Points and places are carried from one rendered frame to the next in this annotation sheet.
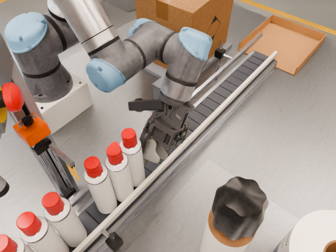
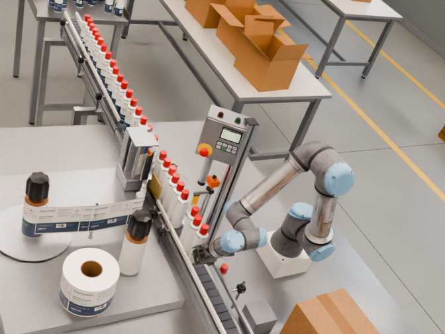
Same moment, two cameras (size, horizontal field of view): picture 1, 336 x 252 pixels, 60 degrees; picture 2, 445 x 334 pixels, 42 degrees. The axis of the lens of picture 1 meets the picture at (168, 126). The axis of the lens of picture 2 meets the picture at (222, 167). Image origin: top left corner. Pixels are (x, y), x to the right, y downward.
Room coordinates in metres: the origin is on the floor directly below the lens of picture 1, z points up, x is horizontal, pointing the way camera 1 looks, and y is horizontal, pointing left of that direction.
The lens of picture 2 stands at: (0.73, -1.59, 2.65)
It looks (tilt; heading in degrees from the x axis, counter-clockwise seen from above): 36 degrees down; 102
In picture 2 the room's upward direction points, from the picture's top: 20 degrees clockwise
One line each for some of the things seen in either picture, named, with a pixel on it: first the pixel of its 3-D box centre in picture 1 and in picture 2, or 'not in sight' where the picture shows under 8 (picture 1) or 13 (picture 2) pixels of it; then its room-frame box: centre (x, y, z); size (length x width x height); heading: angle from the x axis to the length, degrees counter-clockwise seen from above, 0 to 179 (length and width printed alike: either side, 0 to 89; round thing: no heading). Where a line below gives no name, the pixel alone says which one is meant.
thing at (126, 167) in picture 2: not in sight; (138, 158); (-0.06, 0.35, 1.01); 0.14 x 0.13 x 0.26; 140
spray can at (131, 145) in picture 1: (132, 158); (198, 243); (0.40, 0.09, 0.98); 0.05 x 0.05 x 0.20
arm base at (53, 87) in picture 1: (44, 75); (289, 237); (0.71, 0.39, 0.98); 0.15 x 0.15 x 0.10
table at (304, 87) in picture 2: not in sight; (207, 59); (-0.60, 2.66, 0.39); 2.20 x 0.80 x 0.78; 141
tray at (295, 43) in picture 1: (282, 42); not in sight; (1.09, -0.50, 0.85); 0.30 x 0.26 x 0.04; 140
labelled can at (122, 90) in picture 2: not in sight; (121, 98); (-0.39, 0.75, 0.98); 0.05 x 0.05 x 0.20
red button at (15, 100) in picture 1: (8, 97); (204, 152); (0.27, 0.20, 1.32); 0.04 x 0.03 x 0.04; 15
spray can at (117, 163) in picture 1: (119, 174); (192, 234); (0.35, 0.11, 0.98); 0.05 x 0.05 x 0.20
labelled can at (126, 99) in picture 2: not in sight; (126, 107); (-0.33, 0.70, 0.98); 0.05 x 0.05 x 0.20
